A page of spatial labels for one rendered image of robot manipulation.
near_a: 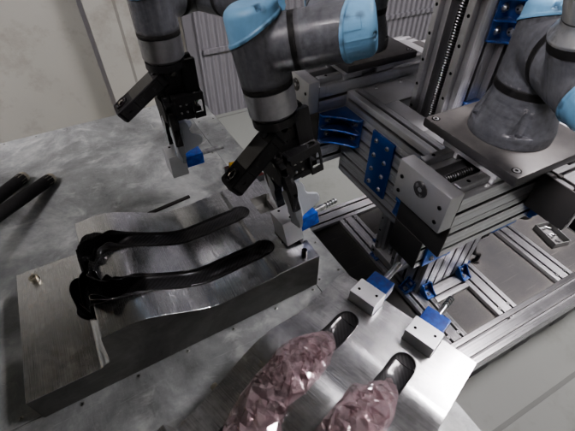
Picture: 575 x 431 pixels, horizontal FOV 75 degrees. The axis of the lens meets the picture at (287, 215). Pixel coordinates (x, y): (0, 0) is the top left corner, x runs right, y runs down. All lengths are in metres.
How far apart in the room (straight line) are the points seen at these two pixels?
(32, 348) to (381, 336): 0.56
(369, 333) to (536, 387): 1.18
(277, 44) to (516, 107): 0.44
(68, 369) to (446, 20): 0.99
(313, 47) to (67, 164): 0.86
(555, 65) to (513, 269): 1.24
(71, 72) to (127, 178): 1.67
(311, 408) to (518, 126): 0.57
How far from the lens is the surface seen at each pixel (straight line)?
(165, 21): 0.73
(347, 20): 0.51
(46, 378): 0.71
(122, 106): 0.78
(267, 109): 0.55
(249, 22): 0.51
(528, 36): 0.74
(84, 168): 1.17
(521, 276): 1.77
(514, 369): 1.78
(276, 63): 0.53
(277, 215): 0.69
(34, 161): 1.27
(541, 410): 1.75
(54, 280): 0.82
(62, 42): 2.64
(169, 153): 0.86
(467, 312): 1.57
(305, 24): 0.52
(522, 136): 0.79
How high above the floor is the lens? 1.43
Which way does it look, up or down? 45 degrees down
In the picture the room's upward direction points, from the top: straight up
